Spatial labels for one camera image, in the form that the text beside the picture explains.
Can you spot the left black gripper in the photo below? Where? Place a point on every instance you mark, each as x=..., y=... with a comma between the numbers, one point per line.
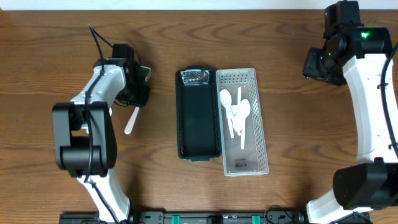
x=140, y=95

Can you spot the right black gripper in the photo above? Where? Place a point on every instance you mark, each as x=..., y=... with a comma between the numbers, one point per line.
x=314, y=66

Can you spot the white plastic fork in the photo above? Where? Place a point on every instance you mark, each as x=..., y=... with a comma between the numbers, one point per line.
x=132, y=120

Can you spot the white spoon vertical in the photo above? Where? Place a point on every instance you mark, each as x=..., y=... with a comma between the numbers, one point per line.
x=226, y=101

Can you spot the white spoon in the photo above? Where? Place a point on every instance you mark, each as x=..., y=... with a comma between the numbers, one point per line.
x=238, y=98

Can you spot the white spoon horizontal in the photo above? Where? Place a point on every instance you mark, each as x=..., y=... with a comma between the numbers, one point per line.
x=248, y=109

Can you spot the white spoon diagonal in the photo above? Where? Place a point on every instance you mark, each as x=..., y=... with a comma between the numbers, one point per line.
x=235, y=121

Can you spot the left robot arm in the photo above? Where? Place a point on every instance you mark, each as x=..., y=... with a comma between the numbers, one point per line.
x=84, y=139

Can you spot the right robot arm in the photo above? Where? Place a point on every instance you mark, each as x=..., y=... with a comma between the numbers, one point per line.
x=361, y=58

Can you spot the black perforated plastic basket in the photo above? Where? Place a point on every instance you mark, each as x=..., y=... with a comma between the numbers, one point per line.
x=198, y=122

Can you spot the clear perforated plastic basket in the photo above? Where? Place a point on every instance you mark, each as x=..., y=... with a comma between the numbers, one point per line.
x=252, y=160

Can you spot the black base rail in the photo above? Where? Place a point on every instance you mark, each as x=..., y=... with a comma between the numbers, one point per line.
x=274, y=214

